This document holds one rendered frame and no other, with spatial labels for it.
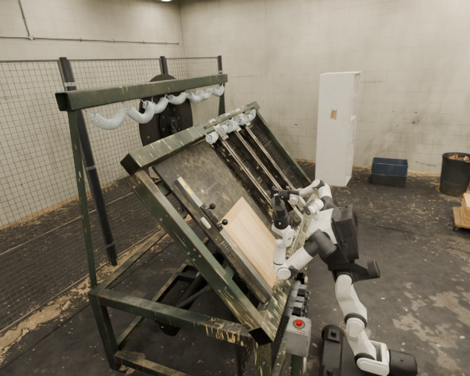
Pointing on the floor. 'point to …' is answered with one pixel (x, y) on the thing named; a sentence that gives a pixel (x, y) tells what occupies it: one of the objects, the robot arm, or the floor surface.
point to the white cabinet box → (336, 126)
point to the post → (297, 365)
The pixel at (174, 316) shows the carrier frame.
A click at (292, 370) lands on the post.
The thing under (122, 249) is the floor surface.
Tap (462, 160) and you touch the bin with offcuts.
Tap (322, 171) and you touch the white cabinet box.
